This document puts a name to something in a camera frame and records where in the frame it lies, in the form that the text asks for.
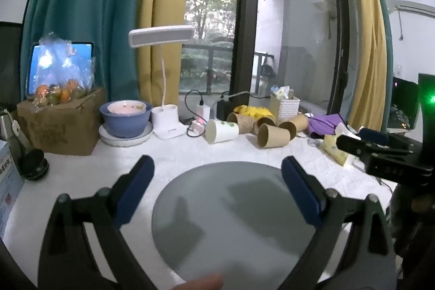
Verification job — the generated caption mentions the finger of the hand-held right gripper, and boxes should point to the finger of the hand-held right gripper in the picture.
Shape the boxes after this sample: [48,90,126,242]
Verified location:
[336,135,413,160]
[358,128,422,151]

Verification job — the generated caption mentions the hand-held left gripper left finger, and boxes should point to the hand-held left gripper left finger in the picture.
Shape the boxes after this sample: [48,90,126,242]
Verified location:
[38,155,156,290]

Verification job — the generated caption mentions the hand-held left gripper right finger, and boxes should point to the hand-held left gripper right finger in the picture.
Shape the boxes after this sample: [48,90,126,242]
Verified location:
[277,156,399,290]

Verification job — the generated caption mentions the brown paper cup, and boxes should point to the brown paper cup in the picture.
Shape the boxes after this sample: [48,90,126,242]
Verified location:
[278,113,308,138]
[253,117,277,134]
[226,112,256,135]
[257,123,291,149]

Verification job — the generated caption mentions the white cup with green dots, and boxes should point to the white cup with green dots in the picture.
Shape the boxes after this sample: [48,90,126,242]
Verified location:
[205,119,240,145]

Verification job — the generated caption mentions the person's left hand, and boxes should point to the person's left hand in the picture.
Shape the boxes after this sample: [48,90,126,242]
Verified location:
[169,274,225,290]

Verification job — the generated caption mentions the yellow snack packet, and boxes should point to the yellow snack packet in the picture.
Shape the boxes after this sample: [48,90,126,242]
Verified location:
[321,133,352,166]

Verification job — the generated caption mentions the purple cloth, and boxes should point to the purple cloth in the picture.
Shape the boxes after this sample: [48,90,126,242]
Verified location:
[307,114,348,138]

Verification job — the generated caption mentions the open laptop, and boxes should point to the open laptop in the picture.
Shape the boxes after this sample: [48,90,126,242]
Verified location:
[387,76,421,133]

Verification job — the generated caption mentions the white plate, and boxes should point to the white plate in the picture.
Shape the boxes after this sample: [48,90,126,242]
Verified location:
[99,122,154,146]

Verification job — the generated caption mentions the dark cloth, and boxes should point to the dark cloth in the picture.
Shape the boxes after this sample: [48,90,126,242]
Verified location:
[387,182,435,280]

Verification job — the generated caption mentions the blue bowl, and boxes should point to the blue bowl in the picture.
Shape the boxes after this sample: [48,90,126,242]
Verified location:
[99,101,153,139]

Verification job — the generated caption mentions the grey round mat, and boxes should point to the grey round mat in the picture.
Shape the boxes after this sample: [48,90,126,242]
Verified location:
[151,161,327,284]

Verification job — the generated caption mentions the white woven basket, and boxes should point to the white woven basket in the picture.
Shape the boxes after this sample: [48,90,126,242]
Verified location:
[269,86,301,120]

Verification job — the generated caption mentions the pink bowl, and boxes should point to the pink bowl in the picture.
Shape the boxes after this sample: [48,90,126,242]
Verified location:
[107,100,148,116]

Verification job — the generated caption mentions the pink small adapter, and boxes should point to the pink small adapter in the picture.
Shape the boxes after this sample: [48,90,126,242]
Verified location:
[191,118,207,135]

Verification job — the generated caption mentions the yellow cloth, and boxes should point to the yellow cloth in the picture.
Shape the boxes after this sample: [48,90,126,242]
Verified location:
[234,104,274,119]

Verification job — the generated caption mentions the brown cardboard box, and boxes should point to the brown cardboard box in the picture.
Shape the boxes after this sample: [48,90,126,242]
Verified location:
[17,87,106,157]

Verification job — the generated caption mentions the white charger plug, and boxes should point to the white charger plug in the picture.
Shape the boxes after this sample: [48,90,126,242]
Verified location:
[196,103,212,123]

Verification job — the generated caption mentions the black round lens cap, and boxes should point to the black round lens cap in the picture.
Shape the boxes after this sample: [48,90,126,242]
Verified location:
[20,149,50,181]

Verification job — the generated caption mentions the black power bank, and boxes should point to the black power bank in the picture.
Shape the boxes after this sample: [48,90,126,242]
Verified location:
[215,99,234,123]

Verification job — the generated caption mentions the blue and white box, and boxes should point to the blue and white box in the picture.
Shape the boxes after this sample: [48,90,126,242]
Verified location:
[0,140,25,240]

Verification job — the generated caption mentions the silver flask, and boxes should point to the silver flask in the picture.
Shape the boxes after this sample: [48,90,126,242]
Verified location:
[0,102,32,171]

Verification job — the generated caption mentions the white air conditioner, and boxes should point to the white air conditioner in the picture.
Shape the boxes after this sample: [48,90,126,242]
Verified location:
[387,0,435,19]

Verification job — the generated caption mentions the plastic bag of fruit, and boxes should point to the plastic bag of fruit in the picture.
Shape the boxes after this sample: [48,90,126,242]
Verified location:
[33,31,96,108]

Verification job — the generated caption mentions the laptop screen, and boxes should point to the laptop screen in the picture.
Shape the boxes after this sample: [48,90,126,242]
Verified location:
[26,42,94,98]

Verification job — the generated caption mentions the white desk lamp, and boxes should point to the white desk lamp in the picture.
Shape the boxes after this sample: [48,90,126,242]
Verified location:
[128,25,195,141]

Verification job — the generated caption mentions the teal curtain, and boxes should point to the teal curtain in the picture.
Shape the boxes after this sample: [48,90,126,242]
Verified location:
[21,0,150,104]

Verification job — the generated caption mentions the black cable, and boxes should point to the black cable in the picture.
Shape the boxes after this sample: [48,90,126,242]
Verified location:
[184,89,205,127]

